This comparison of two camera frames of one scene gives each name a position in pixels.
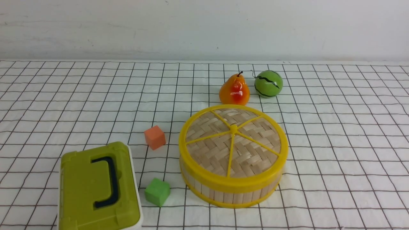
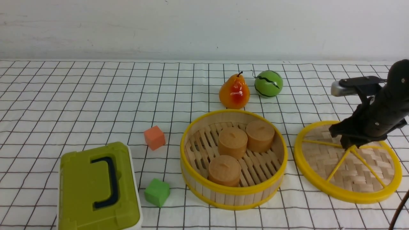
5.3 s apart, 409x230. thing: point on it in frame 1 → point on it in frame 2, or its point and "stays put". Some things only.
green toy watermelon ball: [268, 84] stays put
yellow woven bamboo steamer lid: [233, 147] → [369, 173]
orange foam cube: [155, 137] stays put
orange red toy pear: [235, 91] stays put
